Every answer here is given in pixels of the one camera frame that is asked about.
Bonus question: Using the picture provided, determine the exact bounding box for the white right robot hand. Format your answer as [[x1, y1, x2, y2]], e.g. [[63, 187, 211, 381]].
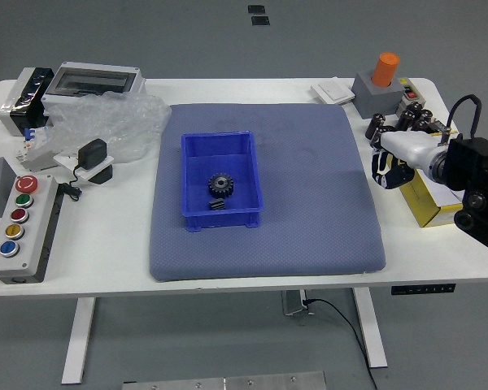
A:
[[370, 126, 447, 192]]

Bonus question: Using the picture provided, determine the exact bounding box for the big black gear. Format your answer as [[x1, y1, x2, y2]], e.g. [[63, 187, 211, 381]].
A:
[[206, 172, 235, 201]]

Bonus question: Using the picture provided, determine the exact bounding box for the blue plastic box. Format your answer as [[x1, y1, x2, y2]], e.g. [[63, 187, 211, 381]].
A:
[[180, 130, 265, 232]]

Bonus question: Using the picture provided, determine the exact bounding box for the grey under-table power box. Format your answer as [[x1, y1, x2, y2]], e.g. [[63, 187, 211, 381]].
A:
[[281, 289, 315, 317]]

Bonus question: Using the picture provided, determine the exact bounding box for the grey distribution box tinted cover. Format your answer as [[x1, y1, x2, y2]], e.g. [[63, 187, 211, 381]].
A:
[[41, 61, 147, 107]]

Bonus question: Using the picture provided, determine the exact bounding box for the grey push-button control box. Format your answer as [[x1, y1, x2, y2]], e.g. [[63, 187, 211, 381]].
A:
[[0, 175, 60, 284]]

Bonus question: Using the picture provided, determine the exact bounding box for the yellow and white carton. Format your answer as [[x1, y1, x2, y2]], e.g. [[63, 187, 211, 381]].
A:
[[398, 128, 465, 228]]

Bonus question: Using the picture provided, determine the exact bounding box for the grey block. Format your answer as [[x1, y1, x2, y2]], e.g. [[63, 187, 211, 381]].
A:
[[352, 71, 406, 120]]

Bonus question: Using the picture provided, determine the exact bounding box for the orange cylinder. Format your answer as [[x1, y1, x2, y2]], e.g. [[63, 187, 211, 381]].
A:
[[370, 51, 401, 87]]

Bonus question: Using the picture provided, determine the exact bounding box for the black table control panel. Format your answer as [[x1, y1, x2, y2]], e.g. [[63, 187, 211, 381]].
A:
[[390, 283, 457, 296]]

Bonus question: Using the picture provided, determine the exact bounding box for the blue-grey mat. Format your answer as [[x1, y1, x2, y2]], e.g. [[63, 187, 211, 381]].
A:
[[148, 102, 387, 283]]

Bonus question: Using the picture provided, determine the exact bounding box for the white table leg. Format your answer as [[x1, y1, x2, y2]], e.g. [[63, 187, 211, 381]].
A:
[[352, 287, 389, 369], [60, 297, 97, 385]]

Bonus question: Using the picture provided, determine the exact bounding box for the metal plate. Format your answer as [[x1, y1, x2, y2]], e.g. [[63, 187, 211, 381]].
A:
[[121, 370, 328, 390]]

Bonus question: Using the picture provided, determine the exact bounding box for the clear plastic bag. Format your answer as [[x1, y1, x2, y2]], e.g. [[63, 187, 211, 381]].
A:
[[44, 91, 172, 164]]

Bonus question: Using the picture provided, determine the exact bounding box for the white and black socket stand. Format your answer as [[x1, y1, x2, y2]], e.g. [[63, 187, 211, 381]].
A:
[[52, 149, 117, 186]]

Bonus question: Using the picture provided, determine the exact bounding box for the black power adapter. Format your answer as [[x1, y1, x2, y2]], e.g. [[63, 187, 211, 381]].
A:
[[77, 138, 108, 170]]

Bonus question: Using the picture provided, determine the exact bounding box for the white circuit breaker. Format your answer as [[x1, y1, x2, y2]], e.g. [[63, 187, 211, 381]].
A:
[[15, 125, 60, 174]]

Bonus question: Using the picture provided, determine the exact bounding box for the grey switch box red button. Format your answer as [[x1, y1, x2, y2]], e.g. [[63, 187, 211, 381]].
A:
[[397, 76, 422, 115]]

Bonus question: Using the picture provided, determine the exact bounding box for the white wall switch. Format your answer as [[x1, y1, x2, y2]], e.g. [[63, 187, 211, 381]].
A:
[[310, 78, 355, 106]]

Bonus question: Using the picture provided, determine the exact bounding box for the black power cable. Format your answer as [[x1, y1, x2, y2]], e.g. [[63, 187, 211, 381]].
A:
[[303, 298, 379, 390]]

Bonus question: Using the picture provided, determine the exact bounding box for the black adapter cord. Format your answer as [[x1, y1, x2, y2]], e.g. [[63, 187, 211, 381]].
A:
[[59, 164, 86, 202]]

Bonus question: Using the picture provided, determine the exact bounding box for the black and white enclosure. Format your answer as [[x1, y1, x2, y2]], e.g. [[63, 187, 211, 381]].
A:
[[0, 67, 56, 137]]

